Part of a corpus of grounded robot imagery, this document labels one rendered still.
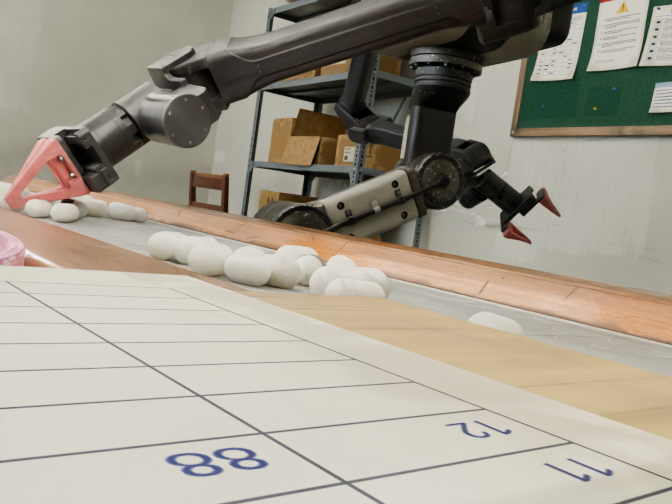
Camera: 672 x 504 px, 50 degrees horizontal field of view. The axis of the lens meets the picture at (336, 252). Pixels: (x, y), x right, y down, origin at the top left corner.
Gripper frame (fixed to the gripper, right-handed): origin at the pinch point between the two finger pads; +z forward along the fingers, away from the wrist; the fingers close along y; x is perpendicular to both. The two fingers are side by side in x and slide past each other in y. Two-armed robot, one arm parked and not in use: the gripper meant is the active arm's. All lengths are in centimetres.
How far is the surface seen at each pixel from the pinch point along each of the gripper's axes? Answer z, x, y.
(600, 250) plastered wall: -168, 145, -65
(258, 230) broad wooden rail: -17.1, 14.9, 11.8
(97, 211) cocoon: -8.7, 8.7, -9.0
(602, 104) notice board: -203, 104, -73
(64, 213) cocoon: -1.7, 2.2, 7.4
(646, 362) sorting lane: -8, 10, 63
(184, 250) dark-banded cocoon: -0.7, 1.4, 35.7
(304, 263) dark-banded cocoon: -4.6, 4.3, 42.8
